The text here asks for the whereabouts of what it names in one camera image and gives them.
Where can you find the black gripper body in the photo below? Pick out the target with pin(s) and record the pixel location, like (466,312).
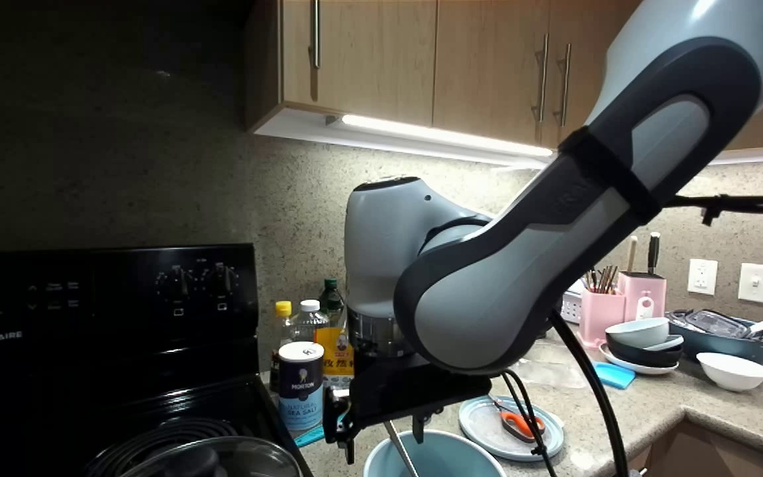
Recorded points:
(392,387)

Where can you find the light blue small bowl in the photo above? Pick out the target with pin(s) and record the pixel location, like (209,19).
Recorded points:
(440,453)

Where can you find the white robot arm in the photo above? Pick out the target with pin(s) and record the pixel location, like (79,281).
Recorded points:
(470,293)

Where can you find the white small bowl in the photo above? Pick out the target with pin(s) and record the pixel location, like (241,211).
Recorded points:
(732,373)

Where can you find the yellow label oil bottle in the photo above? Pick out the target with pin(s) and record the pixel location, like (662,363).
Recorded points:
(335,338)

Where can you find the blue salt canister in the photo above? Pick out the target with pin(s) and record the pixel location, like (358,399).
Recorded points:
(299,385)

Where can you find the light blue plate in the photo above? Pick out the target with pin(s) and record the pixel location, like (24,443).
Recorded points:
(502,430)

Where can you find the black pot with lid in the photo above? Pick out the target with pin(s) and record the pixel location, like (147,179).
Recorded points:
(193,448)

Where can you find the blue sponge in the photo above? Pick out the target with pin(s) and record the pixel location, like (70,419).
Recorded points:
(615,374)

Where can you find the pink utensil holder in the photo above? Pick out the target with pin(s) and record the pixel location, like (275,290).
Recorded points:
(618,294)

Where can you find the stacked bowls on plate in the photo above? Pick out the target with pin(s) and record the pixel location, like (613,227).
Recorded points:
(645,346)

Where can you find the black stove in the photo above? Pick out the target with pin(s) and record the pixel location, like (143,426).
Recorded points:
(109,355)

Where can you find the wooden upper cabinets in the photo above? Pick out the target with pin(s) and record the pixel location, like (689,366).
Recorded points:
(519,70)

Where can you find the orange handled scissors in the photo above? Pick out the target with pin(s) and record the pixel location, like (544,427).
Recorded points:
(516,423)

